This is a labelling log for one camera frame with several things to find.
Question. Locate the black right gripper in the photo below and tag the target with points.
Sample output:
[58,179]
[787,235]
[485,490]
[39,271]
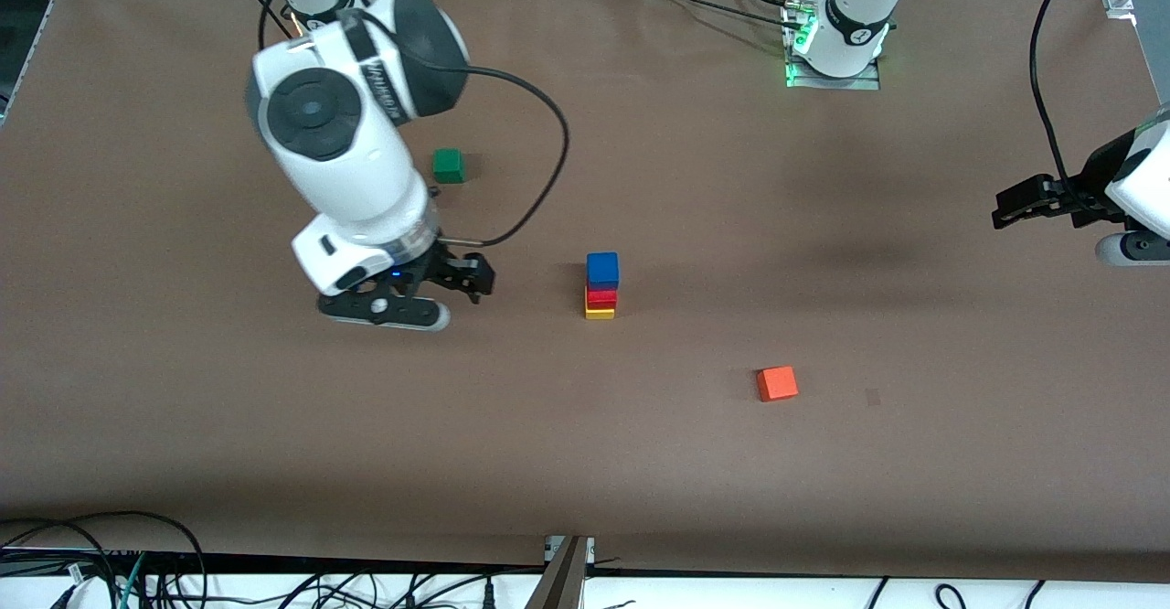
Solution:
[450,270]

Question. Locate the blue wooden block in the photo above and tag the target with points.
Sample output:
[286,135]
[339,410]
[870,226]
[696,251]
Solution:
[602,269]

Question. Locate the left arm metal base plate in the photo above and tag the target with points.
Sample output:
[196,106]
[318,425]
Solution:
[832,82]

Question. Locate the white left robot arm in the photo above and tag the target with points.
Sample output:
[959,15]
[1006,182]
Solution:
[859,5]

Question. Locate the grey metal beam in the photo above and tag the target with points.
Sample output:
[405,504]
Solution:
[559,582]

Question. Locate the orange wooden block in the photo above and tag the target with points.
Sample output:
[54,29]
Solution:
[777,384]

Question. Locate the yellow wooden block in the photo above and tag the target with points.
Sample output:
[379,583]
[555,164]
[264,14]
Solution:
[600,314]

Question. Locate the green wooden block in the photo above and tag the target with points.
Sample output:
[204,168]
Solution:
[448,165]

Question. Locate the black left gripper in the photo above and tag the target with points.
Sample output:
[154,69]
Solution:
[1085,202]

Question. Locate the brown paper table cover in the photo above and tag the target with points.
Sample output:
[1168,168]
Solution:
[548,454]

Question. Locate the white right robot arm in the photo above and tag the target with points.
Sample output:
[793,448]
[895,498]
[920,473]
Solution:
[347,161]

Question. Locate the red wooden block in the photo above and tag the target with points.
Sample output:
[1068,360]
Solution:
[601,295]

